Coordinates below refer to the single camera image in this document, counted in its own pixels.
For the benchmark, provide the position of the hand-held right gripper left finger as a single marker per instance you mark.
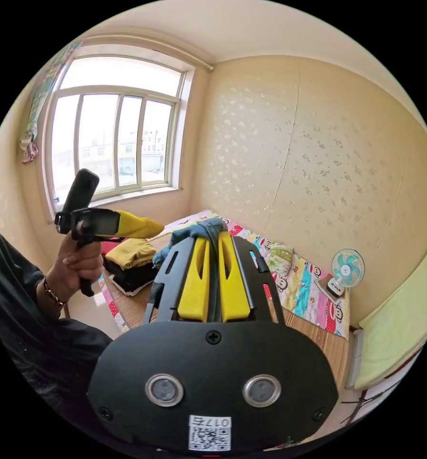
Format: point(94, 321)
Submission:
point(196, 287)

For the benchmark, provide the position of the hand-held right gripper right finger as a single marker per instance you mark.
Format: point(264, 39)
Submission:
point(233, 287)

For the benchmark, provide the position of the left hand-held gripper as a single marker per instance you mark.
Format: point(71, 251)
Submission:
point(95, 222)

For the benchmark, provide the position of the blue pants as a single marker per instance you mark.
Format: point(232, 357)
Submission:
point(199, 229)

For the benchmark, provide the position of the person's left forearm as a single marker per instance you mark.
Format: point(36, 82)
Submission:
point(50, 299)

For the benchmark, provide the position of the person's left hand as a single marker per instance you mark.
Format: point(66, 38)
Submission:
point(75, 269)

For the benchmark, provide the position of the pile of clothes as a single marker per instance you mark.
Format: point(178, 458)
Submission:
point(131, 267)

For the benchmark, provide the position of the floral green pillow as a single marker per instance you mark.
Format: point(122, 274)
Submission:
point(279, 256)

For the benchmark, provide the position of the bed with woven mat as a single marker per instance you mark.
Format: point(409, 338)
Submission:
point(308, 324)

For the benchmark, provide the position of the small plastic bottle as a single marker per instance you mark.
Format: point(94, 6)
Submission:
point(56, 201)

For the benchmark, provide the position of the window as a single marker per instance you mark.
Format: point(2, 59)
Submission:
point(113, 140)

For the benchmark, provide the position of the small teal table fan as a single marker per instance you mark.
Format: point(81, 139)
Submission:
point(344, 270)

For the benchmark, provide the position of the patterned curtain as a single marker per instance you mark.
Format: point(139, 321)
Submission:
point(38, 107)

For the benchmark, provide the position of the person's body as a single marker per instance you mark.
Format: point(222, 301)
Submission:
point(30, 344)

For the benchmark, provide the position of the light green cushion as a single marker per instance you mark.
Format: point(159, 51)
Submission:
point(396, 322)

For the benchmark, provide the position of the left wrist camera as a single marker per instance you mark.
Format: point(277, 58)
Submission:
point(80, 190)

